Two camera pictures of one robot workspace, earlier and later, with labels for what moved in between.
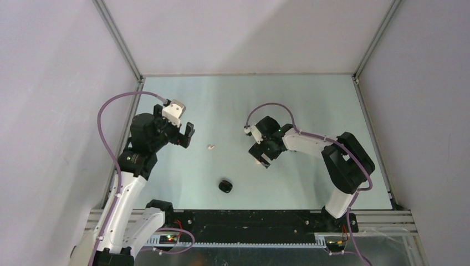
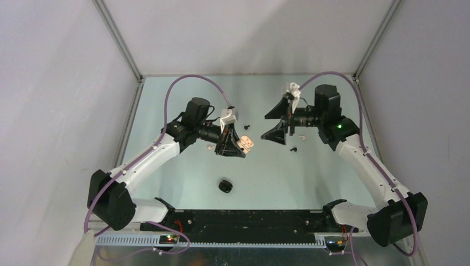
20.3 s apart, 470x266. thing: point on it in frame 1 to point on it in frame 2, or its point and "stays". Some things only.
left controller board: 168,239 stays
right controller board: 336,245 stays
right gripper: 257,148 to 278,133
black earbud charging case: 225,186 stays
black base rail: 218,226 stays
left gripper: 184,139 to 226,143
